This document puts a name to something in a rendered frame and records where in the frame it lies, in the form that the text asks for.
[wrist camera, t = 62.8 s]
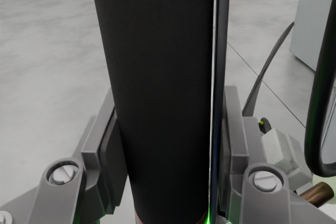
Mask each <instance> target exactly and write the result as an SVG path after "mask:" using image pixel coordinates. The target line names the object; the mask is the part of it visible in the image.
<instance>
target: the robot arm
mask: <svg viewBox="0 0 336 224"><path fill-rule="evenodd" d="M127 177H128V170H127V164H126V159H125V154H124V149H123V144H122V139H121V134H120V129H119V124H118V118H117V113H116V108H115V103H114V98H113V93H112V88H111V86H110V87H109V89H108V91H107V94H106V96H105V98H104V100H103V102H102V105H101V107H100V109H99V111H98V113H97V115H91V116H90V118H89V120H88V122H87V124H86V126H85V128H84V130H83V132H82V134H81V136H80V139H79V141H78V143H77V145H76V147H75V149H74V151H73V153H72V155H71V157H65V158H60V159H58V160H56V161H54V162H52V163H51V164H49V165H48V167H47V168H46V169H45V170H44V172H43V174H42V176H41V179H40V182H39V185H37V186H35V187H33V188H32V189H30V190H28V191H26V192H24V193H23V194H21V195H19V196H17V197H16V198H14V199H12V200H10V201H8V202H7V203H5V204H3V205H1V206H0V224H100V219H101V218H102V217H104V216H105V215H113V214H114V211H115V207H119V206H120V204H121V200H122V197H123V193H124V189H125V185H126V181H127ZM218 188H219V207H220V211H225V217H226V220H228V221H229V222H230V223H231V224H336V220H335V219H333V218H332V217H330V216H329V215H327V214H326V213H324V212H323V211H321V210H320V209H318V208H317V207H315V206H314V205H312V204H311V203H309V202H308V201H306V200H305V199H303V198H302V197H300V196H299V195H298V194H296V193H295V192H293V191H292V190H290V185H289V180H288V177H287V175H286V174H285V172H284V171H283V170H281V169H280V168H279V167H277V166H275V165H273V164H270V163H268V162H267V157H266V153H265V149H264V145H263V140H262V136H261V132H260V127H259V123H258V119H257V117H256V116H242V110H241V104H240V99H239V93H238V87H237V85H225V86H224V97H223V114H222V124H221V139H220V157H219V175H218Z"/></svg>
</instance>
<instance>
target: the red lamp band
mask: <svg viewBox="0 0 336 224"><path fill-rule="evenodd" d="M133 205H134V203H133ZM134 211H135V216H136V221H137V224H145V223H143V222H142V221H141V219H140V218H139V217H138V215H137V213H136V210H135V205H134ZM208 218H209V198H208V205H207V209H206V211H205V214H204V215H203V217H202V218H201V219H200V220H199V221H198V222H197V223H196V224H207V223H208Z"/></svg>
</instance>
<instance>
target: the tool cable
mask: <svg viewBox="0 0 336 224"><path fill-rule="evenodd" d="M335 78H336V0H332V1H331V5H330V10H329V14H328V18H327V22H326V27H325V31H324V35H323V40H322V44H321V48H320V53H319V57H318V62H317V66H316V71H315V76H314V80H313V85H312V91H311V96H310V101H309V107H308V113H307V120H306V127H305V136H304V158H305V162H306V165H307V166H308V168H309V169H310V171H311V172H312V173H313V174H314V175H313V179H312V182H313V186H314V185H316V184H318V183H319V182H325V183H327V184H328V185H329V186H330V187H331V188H332V190H333V192H334V197H333V198H332V199H330V200H329V201H328V202H326V203H327V204H330V205H335V204H336V162H333V163H327V164H325V163H323V162H322V158H321V144H322V137H323V131H324V125H325V120H326V116H327V111H328V106H329V102H330V98H331V94H332V90H333V86H334V82H335Z"/></svg>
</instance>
